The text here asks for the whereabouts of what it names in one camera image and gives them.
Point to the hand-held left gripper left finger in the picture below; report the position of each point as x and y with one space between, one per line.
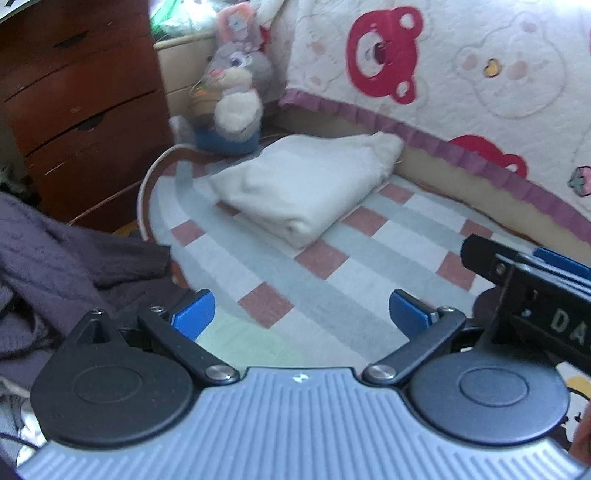
196 311

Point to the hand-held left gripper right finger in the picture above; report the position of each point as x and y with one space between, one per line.
408 314

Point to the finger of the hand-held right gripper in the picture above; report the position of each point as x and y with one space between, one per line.
485 256

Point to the cream white garment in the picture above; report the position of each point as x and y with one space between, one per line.
304 189

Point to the checked bed sheet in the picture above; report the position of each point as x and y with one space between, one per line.
332 277

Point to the cartoon print cloth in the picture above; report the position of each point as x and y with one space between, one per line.
577 406

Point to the purple knit sweater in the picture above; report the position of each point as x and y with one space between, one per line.
60 258

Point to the bear print blanket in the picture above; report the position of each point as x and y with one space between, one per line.
461 69

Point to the grey plush rabbit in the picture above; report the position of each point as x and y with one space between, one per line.
238 92

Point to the wooden drawer cabinet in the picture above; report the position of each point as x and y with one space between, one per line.
83 106

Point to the green packet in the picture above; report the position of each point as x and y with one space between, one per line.
180 14

